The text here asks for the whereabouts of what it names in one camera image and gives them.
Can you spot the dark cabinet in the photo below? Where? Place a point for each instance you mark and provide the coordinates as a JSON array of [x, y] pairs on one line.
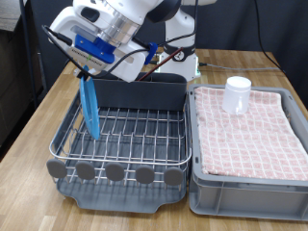
[[12, 80]]

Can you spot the blue plate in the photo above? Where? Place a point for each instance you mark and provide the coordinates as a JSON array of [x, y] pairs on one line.
[[90, 109]]

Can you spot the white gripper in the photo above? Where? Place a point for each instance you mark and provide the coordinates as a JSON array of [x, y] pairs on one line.
[[130, 67]]

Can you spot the grey plastic crate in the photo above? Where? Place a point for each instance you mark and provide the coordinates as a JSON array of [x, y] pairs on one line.
[[243, 199]]

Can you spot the grey plastic drain tray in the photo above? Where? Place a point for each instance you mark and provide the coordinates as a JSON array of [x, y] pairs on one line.
[[128, 202]]

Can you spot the black metal pole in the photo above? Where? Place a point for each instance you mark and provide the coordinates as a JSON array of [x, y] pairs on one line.
[[28, 48]]

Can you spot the wrist camera on blue mount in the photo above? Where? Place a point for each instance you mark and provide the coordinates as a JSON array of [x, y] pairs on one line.
[[93, 48]]

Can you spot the pink checked cloth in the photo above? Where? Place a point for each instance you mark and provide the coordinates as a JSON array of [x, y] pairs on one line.
[[250, 144]]

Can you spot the dark grey cutlery holder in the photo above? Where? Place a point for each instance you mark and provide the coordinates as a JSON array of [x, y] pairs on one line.
[[144, 94]]

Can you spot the white mug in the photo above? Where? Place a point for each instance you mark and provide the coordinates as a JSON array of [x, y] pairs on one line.
[[236, 96]]

